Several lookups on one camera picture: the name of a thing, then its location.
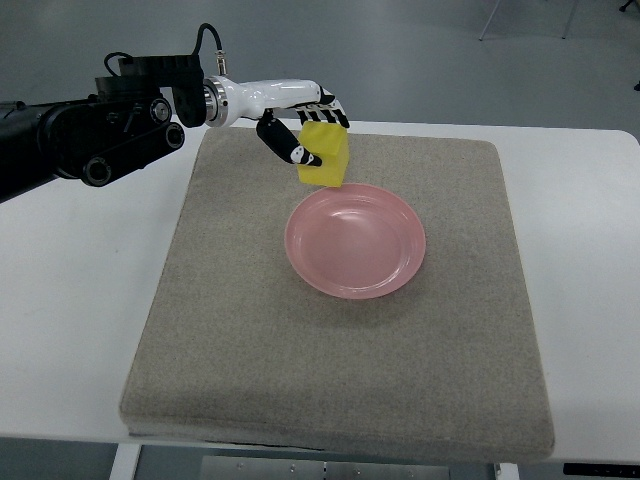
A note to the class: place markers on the beige fabric mat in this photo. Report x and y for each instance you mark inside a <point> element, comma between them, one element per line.
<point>237,348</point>

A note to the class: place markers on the pink plate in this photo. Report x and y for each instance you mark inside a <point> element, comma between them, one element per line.
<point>355,242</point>

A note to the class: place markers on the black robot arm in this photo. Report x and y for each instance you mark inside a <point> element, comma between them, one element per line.
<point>134,119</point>

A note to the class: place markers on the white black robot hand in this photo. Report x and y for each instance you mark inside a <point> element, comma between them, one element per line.
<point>227,101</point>

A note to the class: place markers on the metal chair legs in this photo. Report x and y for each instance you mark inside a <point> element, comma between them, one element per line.
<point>538,18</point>

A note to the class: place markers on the yellow foam block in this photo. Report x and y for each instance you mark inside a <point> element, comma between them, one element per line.
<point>329,143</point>

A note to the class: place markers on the white table leg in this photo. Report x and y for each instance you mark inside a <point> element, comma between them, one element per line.
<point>125,462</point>

